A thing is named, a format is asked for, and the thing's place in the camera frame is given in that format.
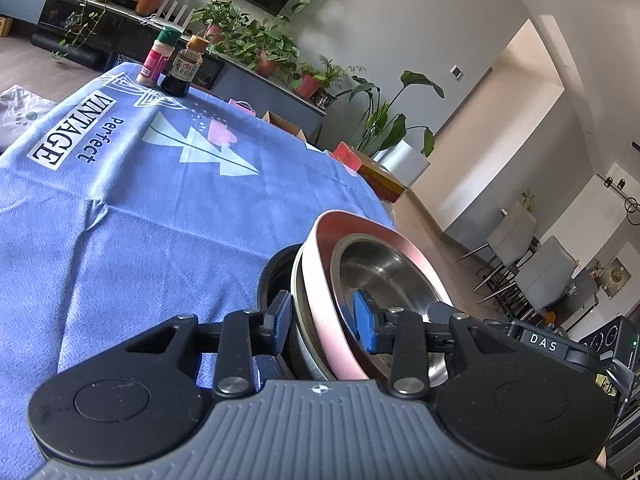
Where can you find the hanging vine on cabinet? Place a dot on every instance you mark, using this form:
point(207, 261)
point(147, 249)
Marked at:
point(80, 30)

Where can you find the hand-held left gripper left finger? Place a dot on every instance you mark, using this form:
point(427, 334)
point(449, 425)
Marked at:
point(280, 325)

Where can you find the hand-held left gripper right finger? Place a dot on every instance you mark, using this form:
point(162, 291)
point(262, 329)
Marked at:
point(365, 325)

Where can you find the soy sauce bottle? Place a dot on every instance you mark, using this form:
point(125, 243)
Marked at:
point(182, 72)

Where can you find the small plant on dining table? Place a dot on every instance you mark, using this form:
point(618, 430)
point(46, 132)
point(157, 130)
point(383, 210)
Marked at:
point(527, 200)

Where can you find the black rolled mat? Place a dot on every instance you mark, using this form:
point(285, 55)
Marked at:
point(65, 49)

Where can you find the blue printed tablecloth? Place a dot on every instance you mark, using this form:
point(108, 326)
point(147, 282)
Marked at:
point(125, 200)

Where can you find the spice shaker with green lid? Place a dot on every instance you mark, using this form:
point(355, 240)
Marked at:
point(155, 60)

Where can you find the small white picket fence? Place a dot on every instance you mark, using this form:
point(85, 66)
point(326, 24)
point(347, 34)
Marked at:
point(175, 14)

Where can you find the open brown cardboard box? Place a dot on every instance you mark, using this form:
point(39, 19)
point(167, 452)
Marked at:
point(285, 126)

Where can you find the small dark patterned pot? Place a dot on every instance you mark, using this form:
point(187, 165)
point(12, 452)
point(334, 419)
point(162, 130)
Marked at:
point(325, 100)

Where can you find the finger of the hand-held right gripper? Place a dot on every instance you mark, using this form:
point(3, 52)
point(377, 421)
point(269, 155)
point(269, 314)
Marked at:
point(440, 311)

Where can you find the stainless steel bowl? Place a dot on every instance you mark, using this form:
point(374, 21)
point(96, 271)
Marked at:
point(385, 265)

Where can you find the red cardboard box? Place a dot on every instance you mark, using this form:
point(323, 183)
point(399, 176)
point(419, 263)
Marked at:
point(370, 172)

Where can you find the framed picture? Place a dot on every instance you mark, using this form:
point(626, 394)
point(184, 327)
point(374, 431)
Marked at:
point(617, 277)

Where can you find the pink bowl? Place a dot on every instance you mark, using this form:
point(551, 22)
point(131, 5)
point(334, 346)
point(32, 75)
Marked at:
point(320, 285)

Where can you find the black wall lamp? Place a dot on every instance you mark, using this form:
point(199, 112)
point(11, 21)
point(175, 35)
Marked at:
point(631, 206)

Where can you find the grey television cabinet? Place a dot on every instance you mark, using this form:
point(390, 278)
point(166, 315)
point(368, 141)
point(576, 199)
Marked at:
point(240, 85)

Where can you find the black plastic bowl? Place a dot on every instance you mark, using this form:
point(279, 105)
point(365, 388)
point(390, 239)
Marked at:
point(272, 270)

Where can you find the large white plant pot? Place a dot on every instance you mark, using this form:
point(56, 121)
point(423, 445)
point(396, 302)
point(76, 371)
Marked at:
point(405, 165)

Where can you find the pale green plate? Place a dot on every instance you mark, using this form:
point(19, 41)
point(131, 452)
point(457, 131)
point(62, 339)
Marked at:
point(300, 300)

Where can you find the tall broad-leaf plant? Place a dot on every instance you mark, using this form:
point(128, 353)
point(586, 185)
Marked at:
point(385, 125)

